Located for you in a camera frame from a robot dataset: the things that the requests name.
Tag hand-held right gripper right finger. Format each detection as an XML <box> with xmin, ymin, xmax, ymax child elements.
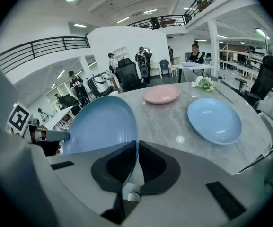
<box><xmin>124</xmin><ymin>140</ymin><xmax>256</xmax><ymax>227</ymax></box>

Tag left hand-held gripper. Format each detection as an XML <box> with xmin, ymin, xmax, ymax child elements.
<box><xmin>7</xmin><ymin>104</ymin><xmax>71</xmax><ymax>142</ymax></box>

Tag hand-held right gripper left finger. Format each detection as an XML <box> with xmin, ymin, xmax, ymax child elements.
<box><xmin>46</xmin><ymin>140</ymin><xmax>137</xmax><ymax>215</ymax></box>

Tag blue plate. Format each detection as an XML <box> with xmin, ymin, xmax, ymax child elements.
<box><xmin>62</xmin><ymin>95</ymin><xmax>140</xmax><ymax>192</ymax></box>
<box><xmin>187</xmin><ymin>98</ymin><xmax>243</xmax><ymax>146</ymax></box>

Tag pink plate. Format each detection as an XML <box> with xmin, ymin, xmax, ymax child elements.
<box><xmin>142</xmin><ymin>84</ymin><xmax>181</xmax><ymax>105</ymax></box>

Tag person's left hand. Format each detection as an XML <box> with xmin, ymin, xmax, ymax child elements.
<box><xmin>38</xmin><ymin>140</ymin><xmax>62</xmax><ymax>157</ymax></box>

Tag black office chair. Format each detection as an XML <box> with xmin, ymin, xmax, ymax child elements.
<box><xmin>60</xmin><ymin>94</ymin><xmax>83</xmax><ymax>116</ymax></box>
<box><xmin>235</xmin><ymin>55</ymin><xmax>273</xmax><ymax>108</ymax></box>
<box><xmin>115</xmin><ymin>58</ymin><xmax>149</xmax><ymax>92</ymax></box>

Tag white robot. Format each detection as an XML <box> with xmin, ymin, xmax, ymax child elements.
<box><xmin>87</xmin><ymin>72</ymin><xmax>115</xmax><ymax>98</ymax></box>

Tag black balcony railing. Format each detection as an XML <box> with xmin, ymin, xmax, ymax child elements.
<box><xmin>126</xmin><ymin>14</ymin><xmax>187</xmax><ymax>30</ymax></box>
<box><xmin>0</xmin><ymin>36</ymin><xmax>91</xmax><ymax>75</ymax></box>
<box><xmin>183</xmin><ymin>0</ymin><xmax>242</xmax><ymax>21</ymax></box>

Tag white flower bouquet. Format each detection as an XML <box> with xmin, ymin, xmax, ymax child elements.
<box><xmin>191</xmin><ymin>75</ymin><xmax>234</xmax><ymax>104</ymax></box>

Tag white ornate table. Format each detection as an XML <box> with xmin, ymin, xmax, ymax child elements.
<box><xmin>149</xmin><ymin>61</ymin><xmax>162</xmax><ymax>78</ymax></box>

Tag blue chair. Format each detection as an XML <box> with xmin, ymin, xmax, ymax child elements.
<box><xmin>159</xmin><ymin>59</ymin><xmax>171</xmax><ymax>77</ymax></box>

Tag white storage racks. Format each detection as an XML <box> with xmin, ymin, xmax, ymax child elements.
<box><xmin>218</xmin><ymin>40</ymin><xmax>273</xmax><ymax>80</ymax></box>

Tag white wall shelf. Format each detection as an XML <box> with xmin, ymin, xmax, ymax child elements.
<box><xmin>113</xmin><ymin>45</ymin><xmax>130</xmax><ymax>61</ymax></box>

